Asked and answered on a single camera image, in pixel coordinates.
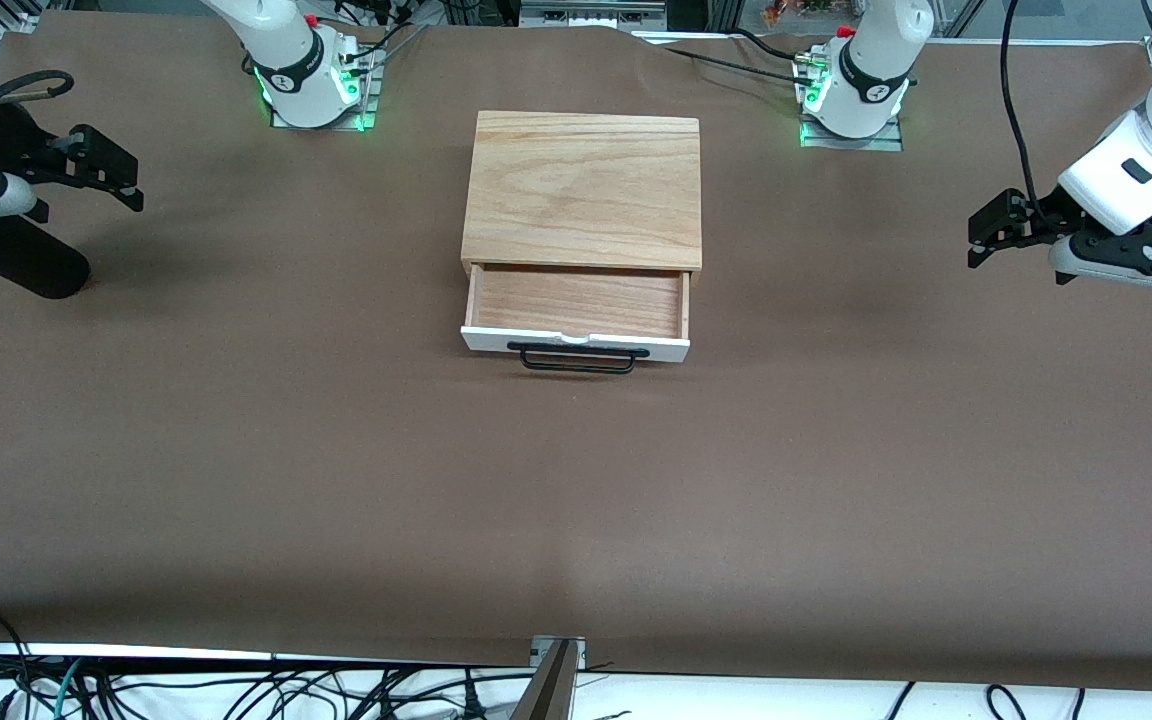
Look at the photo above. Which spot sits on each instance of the grey power strip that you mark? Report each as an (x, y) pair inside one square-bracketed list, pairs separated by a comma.
[(591, 14)]

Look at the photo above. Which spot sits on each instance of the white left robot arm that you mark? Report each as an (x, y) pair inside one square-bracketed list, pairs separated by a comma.
[(871, 70)]

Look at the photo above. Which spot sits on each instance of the brown table cover sheet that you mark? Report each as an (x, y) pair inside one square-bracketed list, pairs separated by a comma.
[(576, 500)]

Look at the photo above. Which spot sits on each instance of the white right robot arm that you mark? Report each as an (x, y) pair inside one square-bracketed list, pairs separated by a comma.
[(286, 50)]

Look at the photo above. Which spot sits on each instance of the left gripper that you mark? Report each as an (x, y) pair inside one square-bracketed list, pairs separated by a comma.
[(1039, 217)]

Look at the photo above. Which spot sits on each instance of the black cylindrical vase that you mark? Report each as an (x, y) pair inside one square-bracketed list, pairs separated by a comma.
[(26, 265)]

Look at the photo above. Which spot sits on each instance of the metal base plate right arm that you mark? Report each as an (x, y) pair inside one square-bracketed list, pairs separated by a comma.
[(361, 105)]

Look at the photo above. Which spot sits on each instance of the metal base plate left arm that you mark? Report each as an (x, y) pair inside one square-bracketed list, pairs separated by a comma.
[(886, 138)]

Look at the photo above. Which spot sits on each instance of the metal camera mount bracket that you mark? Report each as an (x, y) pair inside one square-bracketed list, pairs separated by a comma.
[(548, 680)]

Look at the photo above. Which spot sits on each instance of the light wooden drawer cabinet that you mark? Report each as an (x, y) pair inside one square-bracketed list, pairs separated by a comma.
[(584, 190)]

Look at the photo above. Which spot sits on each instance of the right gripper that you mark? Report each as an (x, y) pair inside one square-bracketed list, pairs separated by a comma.
[(8, 140)]

